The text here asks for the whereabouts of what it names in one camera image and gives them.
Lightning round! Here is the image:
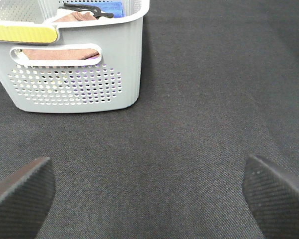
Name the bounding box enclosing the brown towel in basket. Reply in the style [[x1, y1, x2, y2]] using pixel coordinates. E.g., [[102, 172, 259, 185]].
[[18, 9, 99, 60]]

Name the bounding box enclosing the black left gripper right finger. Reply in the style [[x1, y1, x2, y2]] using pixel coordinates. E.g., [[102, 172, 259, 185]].
[[242, 155, 299, 239]]

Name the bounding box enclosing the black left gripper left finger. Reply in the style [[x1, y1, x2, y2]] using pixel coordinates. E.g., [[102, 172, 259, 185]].
[[0, 157, 55, 239]]

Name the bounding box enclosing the black table mat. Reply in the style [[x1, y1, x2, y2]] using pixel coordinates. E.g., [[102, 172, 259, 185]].
[[0, 0, 299, 239]]

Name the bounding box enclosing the grey perforated laundry basket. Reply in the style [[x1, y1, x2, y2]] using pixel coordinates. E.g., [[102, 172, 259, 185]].
[[0, 0, 150, 114]]

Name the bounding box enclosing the blue towel in basket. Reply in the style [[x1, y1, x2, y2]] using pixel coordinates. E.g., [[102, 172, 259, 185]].
[[82, 1, 126, 18]]

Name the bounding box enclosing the yellow tape strip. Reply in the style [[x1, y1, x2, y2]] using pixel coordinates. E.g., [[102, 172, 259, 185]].
[[0, 25, 58, 43]]

